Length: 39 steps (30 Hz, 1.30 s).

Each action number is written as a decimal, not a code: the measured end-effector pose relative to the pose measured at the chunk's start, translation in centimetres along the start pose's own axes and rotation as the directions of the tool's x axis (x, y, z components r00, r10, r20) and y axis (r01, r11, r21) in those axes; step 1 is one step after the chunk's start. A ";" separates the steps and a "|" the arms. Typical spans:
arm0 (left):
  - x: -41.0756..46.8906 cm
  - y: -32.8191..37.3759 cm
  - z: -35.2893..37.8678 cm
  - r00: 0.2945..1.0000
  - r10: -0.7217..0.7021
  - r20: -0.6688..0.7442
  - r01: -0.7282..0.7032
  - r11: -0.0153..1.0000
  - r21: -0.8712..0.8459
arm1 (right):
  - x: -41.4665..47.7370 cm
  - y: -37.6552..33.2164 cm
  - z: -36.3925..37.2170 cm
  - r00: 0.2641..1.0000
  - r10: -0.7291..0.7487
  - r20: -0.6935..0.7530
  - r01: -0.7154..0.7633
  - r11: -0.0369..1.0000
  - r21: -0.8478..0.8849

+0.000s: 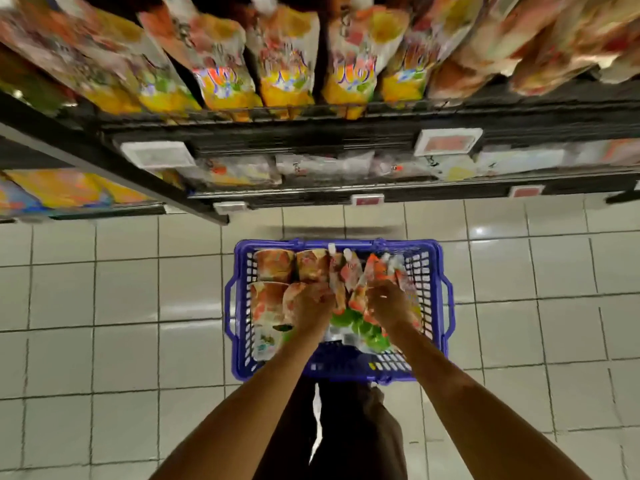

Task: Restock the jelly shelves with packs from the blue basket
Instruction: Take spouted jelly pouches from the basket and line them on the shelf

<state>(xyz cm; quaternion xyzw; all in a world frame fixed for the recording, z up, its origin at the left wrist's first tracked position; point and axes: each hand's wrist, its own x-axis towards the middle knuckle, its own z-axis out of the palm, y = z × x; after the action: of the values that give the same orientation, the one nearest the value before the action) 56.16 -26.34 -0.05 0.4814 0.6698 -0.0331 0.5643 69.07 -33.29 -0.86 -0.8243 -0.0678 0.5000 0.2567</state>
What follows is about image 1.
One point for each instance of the person's right hand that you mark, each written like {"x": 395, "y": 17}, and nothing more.
{"x": 390, "y": 310}

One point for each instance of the row of yellow bags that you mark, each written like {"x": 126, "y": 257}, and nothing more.
{"x": 70, "y": 190}

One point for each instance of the person's left hand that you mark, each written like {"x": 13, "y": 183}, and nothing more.
{"x": 310, "y": 310}

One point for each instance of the person's right forearm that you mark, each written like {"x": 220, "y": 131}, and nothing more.
{"x": 480, "y": 415}

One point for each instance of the orange jelly cup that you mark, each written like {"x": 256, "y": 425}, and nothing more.
{"x": 273, "y": 265}
{"x": 312, "y": 265}
{"x": 266, "y": 303}

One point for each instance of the black metal store shelf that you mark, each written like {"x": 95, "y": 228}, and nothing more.
{"x": 300, "y": 135}

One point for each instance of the white price tag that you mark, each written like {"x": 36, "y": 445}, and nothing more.
{"x": 157, "y": 155}

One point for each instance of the row of clear bags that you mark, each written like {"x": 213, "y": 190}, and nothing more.
{"x": 430, "y": 165}

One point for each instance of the person's dark trousers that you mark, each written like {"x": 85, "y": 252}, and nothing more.
{"x": 360, "y": 435}

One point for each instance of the blue plastic shopping basket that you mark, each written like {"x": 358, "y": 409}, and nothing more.
{"x": 238, "y": 325}

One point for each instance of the row of small multicolour pouches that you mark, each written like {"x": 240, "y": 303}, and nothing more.
{"x": 280, "y": 65}

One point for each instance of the person's left forearm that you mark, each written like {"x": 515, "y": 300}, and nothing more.
{"x": 230, "y": 425}

